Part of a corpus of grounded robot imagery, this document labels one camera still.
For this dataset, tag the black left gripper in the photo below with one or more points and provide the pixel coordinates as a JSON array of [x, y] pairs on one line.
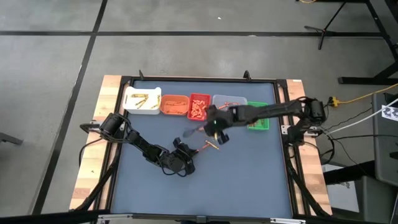
[[177, 160]]

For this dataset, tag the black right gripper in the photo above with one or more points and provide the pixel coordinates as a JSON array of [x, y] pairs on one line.
[[224, 119]]

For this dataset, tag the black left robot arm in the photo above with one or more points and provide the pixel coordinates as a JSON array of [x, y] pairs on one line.
[[143, 147]]

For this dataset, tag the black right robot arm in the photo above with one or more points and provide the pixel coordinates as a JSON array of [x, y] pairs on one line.
[[273, 110]]

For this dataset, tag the broken crayon piece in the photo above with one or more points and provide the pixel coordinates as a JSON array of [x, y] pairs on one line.
[[195, 109], [202, 109], [198, 102], [195, 116]]

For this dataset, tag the clear plastic bin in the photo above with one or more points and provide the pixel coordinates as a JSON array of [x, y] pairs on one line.
[[217, 98]]

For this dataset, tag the red plastic basket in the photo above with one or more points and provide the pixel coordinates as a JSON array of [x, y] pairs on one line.
[[199, 94]]

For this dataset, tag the orange plastic bin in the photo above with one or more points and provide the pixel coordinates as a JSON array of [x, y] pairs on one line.
[[175, 108]]

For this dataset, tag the green plastic basket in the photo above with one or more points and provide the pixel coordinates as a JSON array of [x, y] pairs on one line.
[[264, 127]]

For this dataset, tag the black table clamp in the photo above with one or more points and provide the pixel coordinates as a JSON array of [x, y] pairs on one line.
[[247, 75]]

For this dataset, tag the white plastic bin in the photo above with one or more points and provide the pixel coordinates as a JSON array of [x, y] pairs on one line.
[[129, 109]]

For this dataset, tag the wooden table side board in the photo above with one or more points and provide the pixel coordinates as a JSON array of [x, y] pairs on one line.
[[311, 161], [90, 180]]

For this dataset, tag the yellow power strip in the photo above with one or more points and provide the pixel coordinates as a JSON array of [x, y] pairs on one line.
[[334, 101]]

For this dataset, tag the white box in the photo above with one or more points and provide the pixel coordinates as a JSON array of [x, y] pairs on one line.
[[340, 193]]

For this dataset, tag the black tripod stand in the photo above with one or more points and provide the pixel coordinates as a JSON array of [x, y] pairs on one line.
[[325, 31]]

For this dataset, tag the black stand base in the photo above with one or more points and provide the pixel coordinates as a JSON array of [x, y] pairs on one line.
[[367, 80]]

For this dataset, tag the grey equipment case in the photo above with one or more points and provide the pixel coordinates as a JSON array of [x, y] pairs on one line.
[[385, 149]]

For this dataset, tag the printed marker tag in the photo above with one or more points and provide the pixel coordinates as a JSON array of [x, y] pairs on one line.
[[391, 112]]

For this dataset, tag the grey furniture foot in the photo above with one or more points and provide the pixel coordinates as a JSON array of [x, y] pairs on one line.
[[11, 139]]

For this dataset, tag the grey box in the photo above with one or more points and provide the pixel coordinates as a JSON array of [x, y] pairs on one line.
[[376, 202]]

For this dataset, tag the black table frame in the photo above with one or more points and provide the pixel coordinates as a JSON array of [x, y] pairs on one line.
[[202, 79]]

